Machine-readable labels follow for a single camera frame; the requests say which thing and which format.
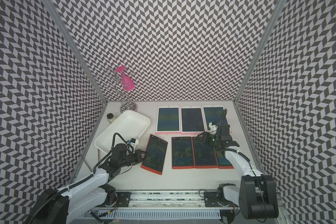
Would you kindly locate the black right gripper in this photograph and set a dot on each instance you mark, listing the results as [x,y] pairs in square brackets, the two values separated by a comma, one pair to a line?
[206,136]

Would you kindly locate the aluminium corner post right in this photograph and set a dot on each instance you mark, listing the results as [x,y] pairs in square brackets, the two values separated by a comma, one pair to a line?
[260,48]

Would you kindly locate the chrome wire jewelry stand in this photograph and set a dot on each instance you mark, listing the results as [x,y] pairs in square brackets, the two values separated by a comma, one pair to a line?
[112,80]

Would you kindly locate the aluminium corner post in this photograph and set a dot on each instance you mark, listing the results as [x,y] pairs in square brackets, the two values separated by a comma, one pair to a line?
[72,45]
[260,48]

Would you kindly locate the glass spice jar black lid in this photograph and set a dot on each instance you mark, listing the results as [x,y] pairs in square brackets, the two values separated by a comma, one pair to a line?
[110,117]

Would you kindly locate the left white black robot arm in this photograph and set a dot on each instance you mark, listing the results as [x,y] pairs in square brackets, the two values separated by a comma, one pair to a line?
[63,205]

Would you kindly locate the red writing tablet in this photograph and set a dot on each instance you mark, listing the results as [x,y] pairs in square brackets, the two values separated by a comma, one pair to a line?
[204,155]
[222,162]
[182,153]
[155,153]

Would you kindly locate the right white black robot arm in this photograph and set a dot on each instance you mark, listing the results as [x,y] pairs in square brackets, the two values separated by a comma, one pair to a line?
[256,196]

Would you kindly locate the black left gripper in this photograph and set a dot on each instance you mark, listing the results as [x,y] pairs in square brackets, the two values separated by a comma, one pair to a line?
[138,154]

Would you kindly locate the pink writing tablet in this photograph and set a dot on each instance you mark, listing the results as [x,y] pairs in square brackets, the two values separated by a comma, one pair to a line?
[191,119]
[212,114]
[168,120]

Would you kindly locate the white plastic storage box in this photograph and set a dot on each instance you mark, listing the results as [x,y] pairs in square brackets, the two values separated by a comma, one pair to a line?
[129,124]

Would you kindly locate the aluminium corner post left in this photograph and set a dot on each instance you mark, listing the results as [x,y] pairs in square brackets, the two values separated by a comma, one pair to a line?
[72,45]

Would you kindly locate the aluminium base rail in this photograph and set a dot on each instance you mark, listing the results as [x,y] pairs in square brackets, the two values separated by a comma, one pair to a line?
[168,198]

